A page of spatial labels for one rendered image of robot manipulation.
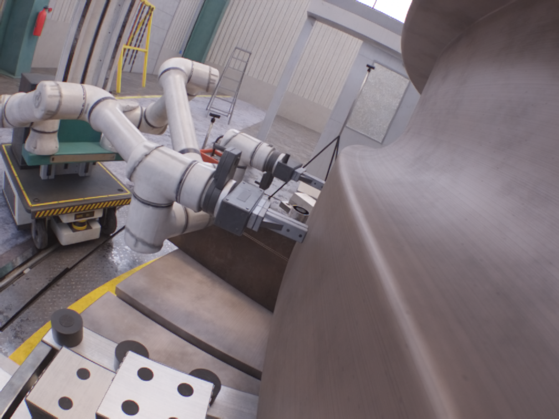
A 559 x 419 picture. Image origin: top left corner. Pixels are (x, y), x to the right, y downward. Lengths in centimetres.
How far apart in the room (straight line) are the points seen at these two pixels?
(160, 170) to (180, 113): 56
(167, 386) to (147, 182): 35
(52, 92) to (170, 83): 46
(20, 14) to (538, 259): 746
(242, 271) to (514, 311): 129
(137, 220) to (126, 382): 32
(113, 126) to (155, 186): 41
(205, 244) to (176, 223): 84
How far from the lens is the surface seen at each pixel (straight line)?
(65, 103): 103
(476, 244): 30
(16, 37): 732
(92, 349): 65
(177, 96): 118
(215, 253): 148
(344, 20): 434
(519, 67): 47
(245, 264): 141
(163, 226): 64
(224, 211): 52
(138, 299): 128
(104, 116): 101
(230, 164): 53
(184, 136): 103
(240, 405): 64
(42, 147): 169
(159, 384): 43
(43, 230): 186
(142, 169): 59
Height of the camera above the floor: 120
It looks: 20 degrees down
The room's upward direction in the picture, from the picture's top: 24 degrees clockwise
